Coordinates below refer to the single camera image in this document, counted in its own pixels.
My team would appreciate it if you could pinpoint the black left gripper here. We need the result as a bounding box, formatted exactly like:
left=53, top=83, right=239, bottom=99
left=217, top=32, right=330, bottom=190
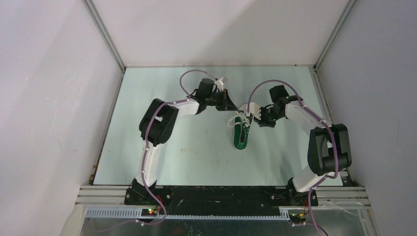
left=205, top=89, right=238, bottom=112

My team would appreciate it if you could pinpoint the green canvas sneaker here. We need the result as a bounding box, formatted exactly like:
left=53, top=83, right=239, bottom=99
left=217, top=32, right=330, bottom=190
left=233, top=126, right=250, bottom=150

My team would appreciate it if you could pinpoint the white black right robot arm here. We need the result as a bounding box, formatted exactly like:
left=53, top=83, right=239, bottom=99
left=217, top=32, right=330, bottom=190
left=254, top=85, right=352, bottom=206

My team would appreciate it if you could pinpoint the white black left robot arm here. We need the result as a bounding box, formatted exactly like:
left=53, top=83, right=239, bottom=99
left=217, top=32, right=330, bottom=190
left=131, top=77, right=238, bottom=205

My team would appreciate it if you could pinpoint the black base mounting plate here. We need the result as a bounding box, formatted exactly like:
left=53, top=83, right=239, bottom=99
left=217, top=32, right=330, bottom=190
left=124, top=185, right=318, bottom=217

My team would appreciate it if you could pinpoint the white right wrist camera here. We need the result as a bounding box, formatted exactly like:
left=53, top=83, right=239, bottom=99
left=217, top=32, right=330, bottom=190
left=244, top=102, right=261, bottom=120

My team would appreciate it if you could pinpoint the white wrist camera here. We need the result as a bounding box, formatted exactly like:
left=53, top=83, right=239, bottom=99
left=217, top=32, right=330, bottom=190
left=244, top=102, right=261, bottom=120
left=214, top=76, right=228, bottom=91

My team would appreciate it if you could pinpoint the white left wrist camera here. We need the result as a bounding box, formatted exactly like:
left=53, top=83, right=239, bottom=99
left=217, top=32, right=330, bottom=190
left=214, top=76, right=228, bottom=91

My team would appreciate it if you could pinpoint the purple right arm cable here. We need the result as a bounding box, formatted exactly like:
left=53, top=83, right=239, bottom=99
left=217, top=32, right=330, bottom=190
left=247, top=80, right=339, bottom=236

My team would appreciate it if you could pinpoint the grey slotted cable duct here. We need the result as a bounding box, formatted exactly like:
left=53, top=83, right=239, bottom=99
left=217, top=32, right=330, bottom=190
left=84, top=207, right=291, bottom=220

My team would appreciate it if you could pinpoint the aluminium frame rail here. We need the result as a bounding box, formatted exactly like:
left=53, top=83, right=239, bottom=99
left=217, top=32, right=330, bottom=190
left=76, top=186, right=370, bottom=207

